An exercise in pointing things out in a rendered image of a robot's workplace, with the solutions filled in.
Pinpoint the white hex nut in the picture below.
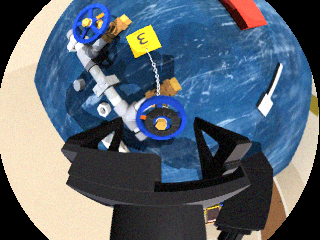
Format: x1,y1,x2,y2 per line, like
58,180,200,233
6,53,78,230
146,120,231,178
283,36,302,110
97,102,111,117

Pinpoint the yellow tag with metal chain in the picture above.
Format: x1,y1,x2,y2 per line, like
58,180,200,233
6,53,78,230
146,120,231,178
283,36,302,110
126,25,161,96

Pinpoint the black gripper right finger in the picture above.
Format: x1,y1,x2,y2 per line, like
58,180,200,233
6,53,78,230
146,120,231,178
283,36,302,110
193,117,252,179

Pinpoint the red rectangular block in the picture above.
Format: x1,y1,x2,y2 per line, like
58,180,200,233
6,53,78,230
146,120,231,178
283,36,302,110
220,0,267,30

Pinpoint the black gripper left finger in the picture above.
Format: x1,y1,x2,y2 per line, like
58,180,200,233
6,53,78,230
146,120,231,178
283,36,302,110
65,117,124,151

